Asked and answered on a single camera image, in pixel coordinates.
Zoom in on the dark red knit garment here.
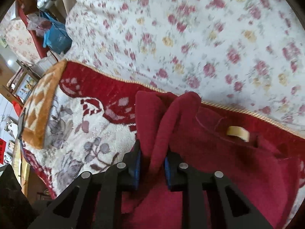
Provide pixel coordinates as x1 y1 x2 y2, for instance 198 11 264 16
93 90 305 229

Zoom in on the beige garment label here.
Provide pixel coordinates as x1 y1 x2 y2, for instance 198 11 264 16
226 126 250 142

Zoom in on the orange patterned plush blanket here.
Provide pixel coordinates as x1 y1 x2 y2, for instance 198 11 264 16
18 60 67 149

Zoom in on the white red floral plush blanket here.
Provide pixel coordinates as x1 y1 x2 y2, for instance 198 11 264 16
22 61 304 225

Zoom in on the wooden side shelf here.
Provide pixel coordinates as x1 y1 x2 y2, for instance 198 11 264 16
6 60 41 104

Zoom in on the floral white bed sheet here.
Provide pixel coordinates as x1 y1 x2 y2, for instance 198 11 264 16
66 0 304 131

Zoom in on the blue plastic bag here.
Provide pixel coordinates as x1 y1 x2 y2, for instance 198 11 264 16
41 12 72 54

